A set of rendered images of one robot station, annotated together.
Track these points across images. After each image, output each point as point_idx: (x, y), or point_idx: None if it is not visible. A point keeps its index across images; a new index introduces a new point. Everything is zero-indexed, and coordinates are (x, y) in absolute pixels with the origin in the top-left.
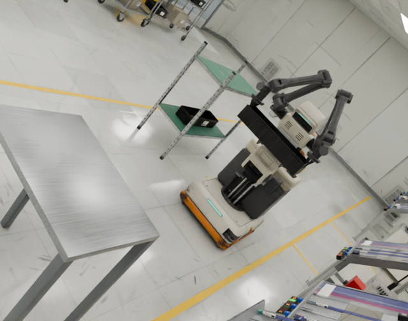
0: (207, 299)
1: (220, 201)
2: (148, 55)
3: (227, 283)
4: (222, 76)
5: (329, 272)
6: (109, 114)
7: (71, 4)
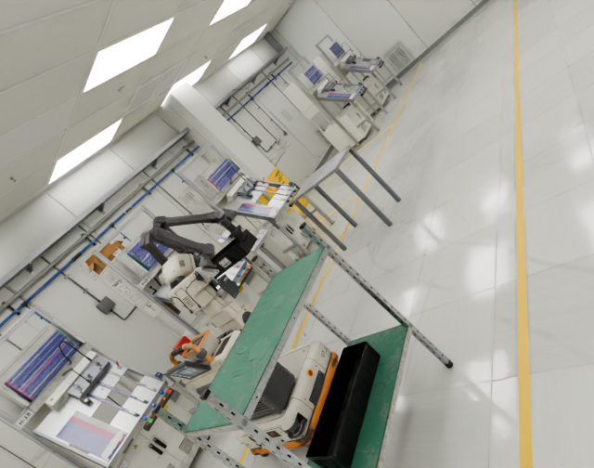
0: (294, 338)
1: (287, 358)
2: None
3: None
4: (277, 293)
5: (186, 389)
6: (482, 315)
7: None
